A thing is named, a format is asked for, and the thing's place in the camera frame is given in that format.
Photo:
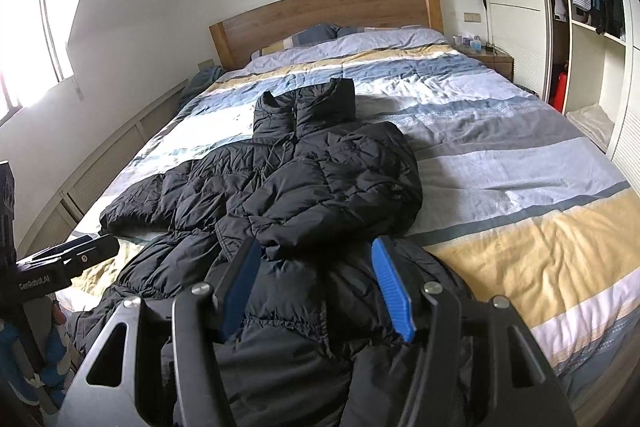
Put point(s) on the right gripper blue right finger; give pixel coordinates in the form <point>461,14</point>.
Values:
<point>401,287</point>

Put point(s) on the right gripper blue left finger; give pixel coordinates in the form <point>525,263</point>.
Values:
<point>232,293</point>

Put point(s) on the black puffer jacket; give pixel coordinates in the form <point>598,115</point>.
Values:
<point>315,186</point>

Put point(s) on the striped duvet cover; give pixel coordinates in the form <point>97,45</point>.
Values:
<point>516,199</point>

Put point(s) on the dark blue blanket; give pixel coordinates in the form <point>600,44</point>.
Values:
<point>199,83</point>

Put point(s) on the bright window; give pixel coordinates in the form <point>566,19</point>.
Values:
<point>33,61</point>

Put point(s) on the wooden nightstand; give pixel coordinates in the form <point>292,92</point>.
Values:
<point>497,60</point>

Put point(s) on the folded white cloth on shelf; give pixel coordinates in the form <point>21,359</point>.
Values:
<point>593,122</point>

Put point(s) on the red object in wardrobe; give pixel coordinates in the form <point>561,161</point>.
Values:
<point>558,87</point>

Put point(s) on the striped pillow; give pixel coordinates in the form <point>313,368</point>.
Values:
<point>330,40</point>

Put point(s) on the wooden headboard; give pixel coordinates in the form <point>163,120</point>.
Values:
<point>239,36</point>

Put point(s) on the white open wardrobe shelf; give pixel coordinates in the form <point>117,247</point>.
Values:
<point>604,70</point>

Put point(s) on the wall switch plate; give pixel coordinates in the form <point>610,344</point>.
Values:
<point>472,17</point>

